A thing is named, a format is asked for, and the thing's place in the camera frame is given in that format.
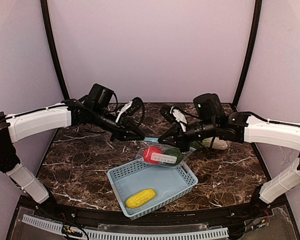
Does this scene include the green cucumber toy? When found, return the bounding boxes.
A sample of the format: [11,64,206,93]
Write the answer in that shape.
[192,139,211,149]

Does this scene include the red raspberry toy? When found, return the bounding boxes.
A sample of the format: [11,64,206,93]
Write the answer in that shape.
[142,146,163,165]

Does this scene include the yellow corn toy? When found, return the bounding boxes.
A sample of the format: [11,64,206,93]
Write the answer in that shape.
[125,188,157,209]

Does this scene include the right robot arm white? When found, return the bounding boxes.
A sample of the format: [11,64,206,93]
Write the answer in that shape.
[158,93,300,205]

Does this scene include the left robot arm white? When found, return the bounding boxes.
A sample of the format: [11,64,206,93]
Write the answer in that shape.
[0,83,145,205]

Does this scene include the left black frame post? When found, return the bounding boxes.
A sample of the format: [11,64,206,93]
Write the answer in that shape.
[40,0,70,100]

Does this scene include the grey slotted cable duct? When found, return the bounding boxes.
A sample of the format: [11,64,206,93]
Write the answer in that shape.
[21,214,229,240]

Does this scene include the right black frame post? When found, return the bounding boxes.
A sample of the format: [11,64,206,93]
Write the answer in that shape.
[232,0,263,108]

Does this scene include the white bitter gourd toy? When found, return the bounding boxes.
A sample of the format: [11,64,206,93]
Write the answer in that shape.
[211,137,229,150]

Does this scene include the black aluminium frame rail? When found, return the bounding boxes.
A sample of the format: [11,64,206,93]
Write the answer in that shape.
[32,204,271,227]

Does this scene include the light blue plastic basket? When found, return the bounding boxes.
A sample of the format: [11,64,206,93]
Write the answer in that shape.
[107,160,198,220]

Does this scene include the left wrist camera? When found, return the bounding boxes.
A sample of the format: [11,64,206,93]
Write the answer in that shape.
[115,97,143,123]

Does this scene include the green round fruit toy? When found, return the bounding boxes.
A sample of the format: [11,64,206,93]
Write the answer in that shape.
[163,148,184,167]

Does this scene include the black frame post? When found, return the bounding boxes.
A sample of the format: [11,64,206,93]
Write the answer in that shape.
[40,0,70,100]
[232,0,263,108]

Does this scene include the clear zip top bag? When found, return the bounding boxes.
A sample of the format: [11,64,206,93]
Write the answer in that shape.
[192,137,230,150]

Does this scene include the clear zip bag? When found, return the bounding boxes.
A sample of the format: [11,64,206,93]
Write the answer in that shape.
[135,137,196,168]
[192,137,230,150]

